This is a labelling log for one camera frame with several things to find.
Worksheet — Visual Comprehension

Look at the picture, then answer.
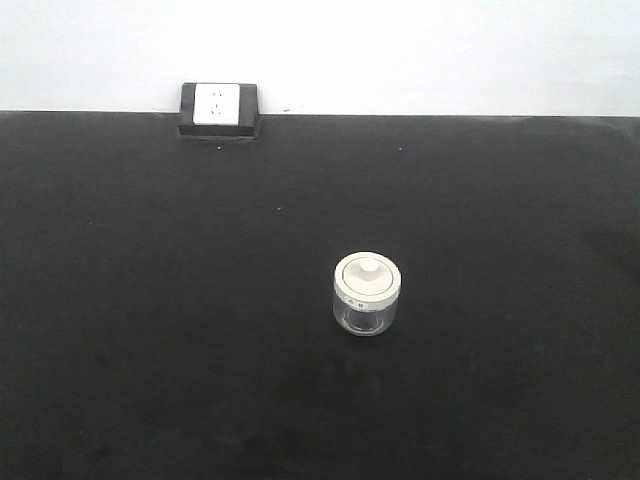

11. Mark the black white power socket box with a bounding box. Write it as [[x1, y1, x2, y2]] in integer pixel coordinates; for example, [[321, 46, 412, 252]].
[[178, 83, 261, 138]]

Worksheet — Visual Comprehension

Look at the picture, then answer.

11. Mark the glass jar with white lid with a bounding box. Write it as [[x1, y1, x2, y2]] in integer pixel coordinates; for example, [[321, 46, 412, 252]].
[[333, 251, 402, 337]]

